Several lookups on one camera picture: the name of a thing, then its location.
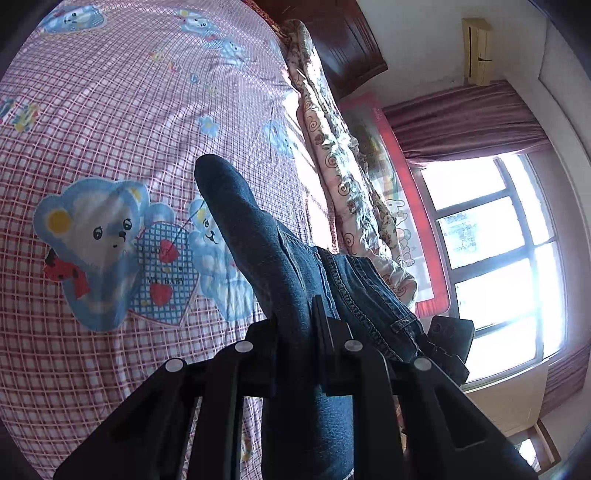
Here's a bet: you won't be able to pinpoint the floral swirl quilt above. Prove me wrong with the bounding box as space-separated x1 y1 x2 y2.
281 18 419 315

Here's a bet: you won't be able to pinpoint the pink checked printed bed sheet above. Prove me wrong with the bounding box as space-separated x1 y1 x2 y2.
0 0 343 480

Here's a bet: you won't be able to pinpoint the dark wooden headboard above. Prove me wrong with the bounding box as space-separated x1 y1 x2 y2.
252 0 389 100

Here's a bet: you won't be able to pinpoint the yellowed air conditioner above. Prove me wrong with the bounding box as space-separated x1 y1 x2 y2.
461 17 494 86

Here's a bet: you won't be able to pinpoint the mauve curtain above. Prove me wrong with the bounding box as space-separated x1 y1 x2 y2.
539 344 591 418
382 80 553 168

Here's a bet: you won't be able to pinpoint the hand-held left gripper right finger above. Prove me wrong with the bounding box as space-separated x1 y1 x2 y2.
313 295 539 480

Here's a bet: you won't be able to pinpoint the blue denim pants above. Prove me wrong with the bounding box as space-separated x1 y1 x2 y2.
194 154 426 480

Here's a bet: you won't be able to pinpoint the dark framed window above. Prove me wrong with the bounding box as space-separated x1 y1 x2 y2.
410 151 570 394

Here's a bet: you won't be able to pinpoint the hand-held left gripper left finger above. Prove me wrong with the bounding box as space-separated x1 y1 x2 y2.
53 318 279 480

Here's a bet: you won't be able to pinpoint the red framed cartoon mat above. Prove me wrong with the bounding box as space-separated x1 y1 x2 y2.
341 91 452 315

